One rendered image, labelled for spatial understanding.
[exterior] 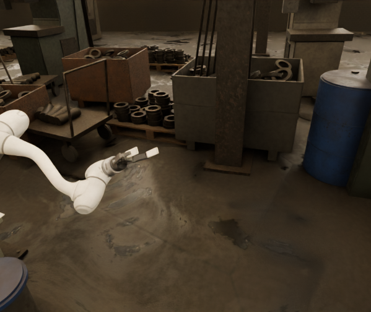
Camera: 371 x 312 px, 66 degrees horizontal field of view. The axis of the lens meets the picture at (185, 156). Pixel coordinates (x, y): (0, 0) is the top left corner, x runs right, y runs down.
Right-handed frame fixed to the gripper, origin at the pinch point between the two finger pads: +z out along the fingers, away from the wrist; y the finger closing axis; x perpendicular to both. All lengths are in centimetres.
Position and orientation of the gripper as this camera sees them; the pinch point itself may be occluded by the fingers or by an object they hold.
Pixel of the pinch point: (146, 150)
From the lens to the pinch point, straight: 131.0
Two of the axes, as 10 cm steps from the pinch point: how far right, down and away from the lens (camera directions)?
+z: 7.8, -3.1, -5.4
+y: -5.6, 0.1, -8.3
